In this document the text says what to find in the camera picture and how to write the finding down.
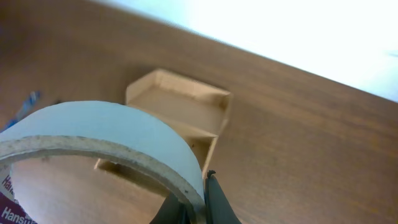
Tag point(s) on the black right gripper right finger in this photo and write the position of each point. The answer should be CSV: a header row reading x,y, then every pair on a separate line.
x,y
218,209

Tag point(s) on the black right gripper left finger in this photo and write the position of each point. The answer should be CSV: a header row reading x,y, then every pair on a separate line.
x,y
172,211

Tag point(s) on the cream masking tape roll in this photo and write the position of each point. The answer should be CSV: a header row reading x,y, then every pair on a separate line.
x,y
113,132

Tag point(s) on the brown cardboard box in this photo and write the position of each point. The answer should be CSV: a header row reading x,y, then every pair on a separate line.
x,y
197,111

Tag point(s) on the blue gel pen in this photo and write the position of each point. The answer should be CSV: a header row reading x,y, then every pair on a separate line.
x,y
26,107

